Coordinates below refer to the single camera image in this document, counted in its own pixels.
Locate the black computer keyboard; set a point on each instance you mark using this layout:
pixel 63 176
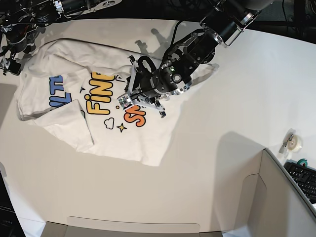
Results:
pixel 305 178

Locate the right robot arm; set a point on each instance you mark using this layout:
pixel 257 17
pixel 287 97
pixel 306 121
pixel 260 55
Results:
pixel 21 22

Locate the clear tape dispenser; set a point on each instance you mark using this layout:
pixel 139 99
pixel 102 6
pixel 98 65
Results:
pixel 292 143

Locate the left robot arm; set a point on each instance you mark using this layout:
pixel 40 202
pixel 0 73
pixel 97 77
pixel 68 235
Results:
pixel 227 19

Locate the grey partition panel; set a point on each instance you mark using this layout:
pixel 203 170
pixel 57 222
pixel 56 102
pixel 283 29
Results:
pixel 271 205

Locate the green tape roll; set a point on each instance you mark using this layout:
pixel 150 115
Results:
pixel 302 162

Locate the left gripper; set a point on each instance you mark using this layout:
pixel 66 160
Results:
pixel 142 85

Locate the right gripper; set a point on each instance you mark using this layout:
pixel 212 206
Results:
pixel 9 65

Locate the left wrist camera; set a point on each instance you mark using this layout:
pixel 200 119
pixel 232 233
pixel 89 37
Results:
pixel 125 101

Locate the white printed t-shirt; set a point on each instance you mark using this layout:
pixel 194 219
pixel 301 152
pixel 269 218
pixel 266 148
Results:
pixel 71 88

